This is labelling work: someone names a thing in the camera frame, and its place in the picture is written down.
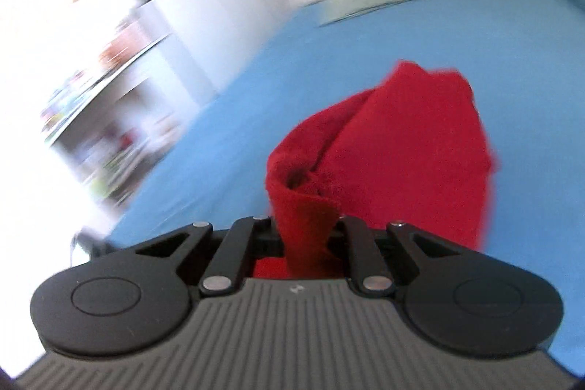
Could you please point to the blue bed sheet mattress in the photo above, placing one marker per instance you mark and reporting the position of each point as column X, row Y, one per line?
column 524, row 60

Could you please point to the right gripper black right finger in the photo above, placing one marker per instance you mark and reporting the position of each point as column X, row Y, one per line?
column 362, row 262

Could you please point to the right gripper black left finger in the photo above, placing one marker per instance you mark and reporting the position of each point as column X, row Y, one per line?
column 248, row 240

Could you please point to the white shelving desk unit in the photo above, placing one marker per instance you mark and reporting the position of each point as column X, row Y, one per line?
column 118, row 124

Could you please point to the red knit sweater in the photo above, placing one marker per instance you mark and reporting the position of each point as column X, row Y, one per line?
column 412, row 149

